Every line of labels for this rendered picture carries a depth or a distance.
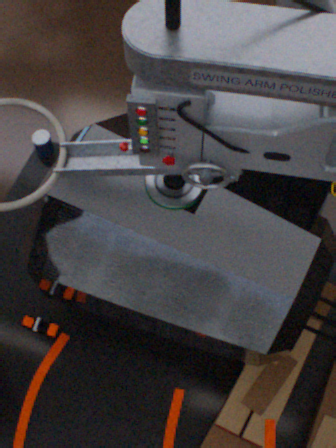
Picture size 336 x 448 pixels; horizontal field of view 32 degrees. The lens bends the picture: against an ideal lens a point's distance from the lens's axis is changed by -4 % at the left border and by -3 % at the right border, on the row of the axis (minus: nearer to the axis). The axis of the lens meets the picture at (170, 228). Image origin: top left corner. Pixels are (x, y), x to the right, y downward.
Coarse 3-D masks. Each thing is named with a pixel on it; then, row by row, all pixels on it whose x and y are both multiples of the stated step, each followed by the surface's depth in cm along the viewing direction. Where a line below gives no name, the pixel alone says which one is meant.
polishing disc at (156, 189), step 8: (152, 176) 222; (160, 176) 222; (192, 176) 222; (152, 184) 220; (160, 184) 220; (152, 192) 219; (160, 192) 219; (168, 192) 219; (176, 192) 219; (184, 192) 219; (192, 192) 219; (200, 192) 219; (160, 200) 218; (168, 200) 218; (176, 200) 218; (184, 200) 218; (192, 200) 218
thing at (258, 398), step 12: (288, 360) 260; (264, 372) 258; (276, 372) 258; (288, 372) 258; (264, 384) 256; (276, 384) 256; (252, 396) 254; (264, 396) 254; (252, 408) 252; (264, 408) 251
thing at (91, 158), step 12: (60, 144) 218; (72, 144) 217; (84, 144) 215; (96, 144) 214; (108, 144) 213; (72, 156) 220; (84, 156) 218; (96, 156) 217; (108, 156) 215; (120, 156) 213; (132, 156) 212; (60, 168) 213; (72, 168) 212; (84, 168) 210; (96, 168) 209; (108, 168) 207; (120, 168) 206; (132, 168) 204; (144, 168) 203; (156, 168) 202; (168, 168) 201
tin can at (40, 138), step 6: (36, 132) 318; (42, 132) 318; (48, 132) 319; (36, 138) 317; (42, 138) 317; (48, 138) 317; (36, 144) 316; (42, 144) 316; (48, 144) 319; (42, 150) 321; (48, 150) 323; (42, 156) 327
